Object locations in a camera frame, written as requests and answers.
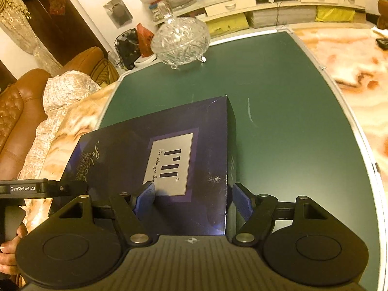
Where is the dark blue box lid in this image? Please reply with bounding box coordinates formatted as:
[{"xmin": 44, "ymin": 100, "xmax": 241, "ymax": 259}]
[{"xmin": 61, "ymin": 96, "xmax": 237, "ymax": 236}]

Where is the person's left hand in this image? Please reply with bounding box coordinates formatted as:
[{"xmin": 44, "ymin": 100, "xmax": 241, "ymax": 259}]
[{"xmin": 0, "ymin": 223, "xmax": 28, "ymax": 276}]

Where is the green table mat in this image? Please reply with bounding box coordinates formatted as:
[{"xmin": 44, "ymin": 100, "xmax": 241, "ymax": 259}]
[{"xmin": 101, "ymin": 30, "xmax": 387, "ymax": 290}]

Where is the brown leather sofa left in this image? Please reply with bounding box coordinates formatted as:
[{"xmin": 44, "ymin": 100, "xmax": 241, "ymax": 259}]
[{"xmin": 1, "ymin": 47, "xmax": 119, "ymax": 180}]

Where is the white lace sofa cover left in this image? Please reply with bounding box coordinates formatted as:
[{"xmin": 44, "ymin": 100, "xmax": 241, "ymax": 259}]
[{"xmin": 18, "ymin": 70, "xmax": 101, "ymax": 179}]

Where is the black plastic bag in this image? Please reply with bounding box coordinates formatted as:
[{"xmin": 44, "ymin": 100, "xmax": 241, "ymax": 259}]
[{"xmin": 114, "ymin": 28, "xmax": 141, "ymax": 70}]

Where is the dark wooden door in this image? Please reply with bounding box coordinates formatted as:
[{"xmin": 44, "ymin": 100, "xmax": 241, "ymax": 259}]
[{"xmin": 22, "ymin": 0, "xmax": 108, "ymax": 65}]

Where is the red plastic bag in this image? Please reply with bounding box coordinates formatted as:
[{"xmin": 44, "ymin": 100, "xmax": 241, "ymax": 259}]
[{"xmin": 136, "ymin": 23, "xmax": 154, "ymax": 57}]

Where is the crystal glass candy bowl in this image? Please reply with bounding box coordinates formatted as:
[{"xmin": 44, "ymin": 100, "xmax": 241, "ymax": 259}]
[{"xmin": 151, "ymin": 1, "xmax": 210, "ymax": 69}]

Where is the white tv cabinet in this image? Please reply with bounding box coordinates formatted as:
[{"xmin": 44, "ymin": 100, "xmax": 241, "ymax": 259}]
[{"xmin": 150, "ymin": 0, "xmax": 370, "ymax": 37}]

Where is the black remote on table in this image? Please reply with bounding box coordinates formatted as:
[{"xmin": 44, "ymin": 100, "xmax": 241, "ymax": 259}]
[{"xmin": 376, "ymin": 38, "xmax": 388, "ymax": 51}]

